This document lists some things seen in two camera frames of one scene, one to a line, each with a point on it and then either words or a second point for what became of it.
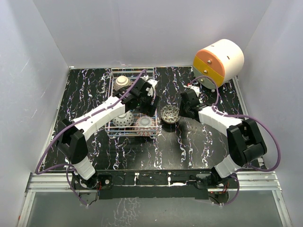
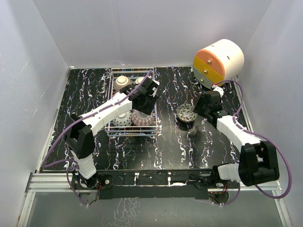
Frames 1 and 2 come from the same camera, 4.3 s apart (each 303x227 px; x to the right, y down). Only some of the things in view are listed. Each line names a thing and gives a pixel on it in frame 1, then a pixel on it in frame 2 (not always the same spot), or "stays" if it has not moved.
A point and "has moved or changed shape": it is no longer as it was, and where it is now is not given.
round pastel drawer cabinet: [223, 60] stays
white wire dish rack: [134, 124] stays
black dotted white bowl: [126, 119] stays
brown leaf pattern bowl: [170, 114] has moved or changed shape
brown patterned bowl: [121, 82] stays
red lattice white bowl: [145, 126] has moved or changed shape
